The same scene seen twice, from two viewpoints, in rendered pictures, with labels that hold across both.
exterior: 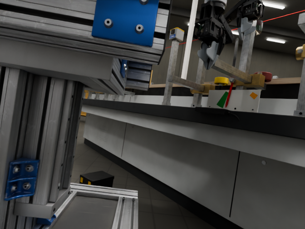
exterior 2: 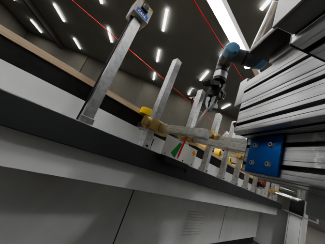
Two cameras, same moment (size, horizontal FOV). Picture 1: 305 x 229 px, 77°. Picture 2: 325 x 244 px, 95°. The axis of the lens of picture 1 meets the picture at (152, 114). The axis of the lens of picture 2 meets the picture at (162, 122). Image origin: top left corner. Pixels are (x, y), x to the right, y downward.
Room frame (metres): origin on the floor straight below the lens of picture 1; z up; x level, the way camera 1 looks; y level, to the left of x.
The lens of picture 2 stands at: (1.06, 0.42, 0.68)
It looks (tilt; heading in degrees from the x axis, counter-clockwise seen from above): 13 degrees up; 270
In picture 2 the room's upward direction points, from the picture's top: 21 degrees clockwise
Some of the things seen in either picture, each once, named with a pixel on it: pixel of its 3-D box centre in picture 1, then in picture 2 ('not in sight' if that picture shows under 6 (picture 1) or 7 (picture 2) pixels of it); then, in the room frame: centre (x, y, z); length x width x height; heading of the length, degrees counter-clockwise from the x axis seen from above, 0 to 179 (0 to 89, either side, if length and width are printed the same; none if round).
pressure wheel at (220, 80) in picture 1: (220, 87); (144, 118); (1.16, -0.38, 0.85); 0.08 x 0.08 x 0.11
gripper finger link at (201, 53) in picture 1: (203, 55); not in sight; (0.68, -0.15, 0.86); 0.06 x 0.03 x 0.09; 128
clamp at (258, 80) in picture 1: (247, 81); (188, 137); (0.89, -0.41, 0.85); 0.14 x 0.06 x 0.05; 38
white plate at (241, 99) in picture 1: (230, 100); (181, 152); (0.92, -0.36, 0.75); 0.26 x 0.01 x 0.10; 38
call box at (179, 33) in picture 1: (176, 36); (139, 15); (1.31, -0.08, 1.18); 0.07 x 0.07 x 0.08; 38
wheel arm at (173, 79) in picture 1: (199, 87); (164, 129); (1.04, -0.23, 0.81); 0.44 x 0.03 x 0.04; 128
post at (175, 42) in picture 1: (170, 72); (111, 67); (1.31, -0.08, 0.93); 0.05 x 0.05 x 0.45; 38
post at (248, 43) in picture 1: (243, 68); (190, 126); (0.91, -0.40, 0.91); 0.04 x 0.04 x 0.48; 38
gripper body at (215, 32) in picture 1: (210, 24); not in sight; (0.66, -0.15, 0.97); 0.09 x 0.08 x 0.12; 128
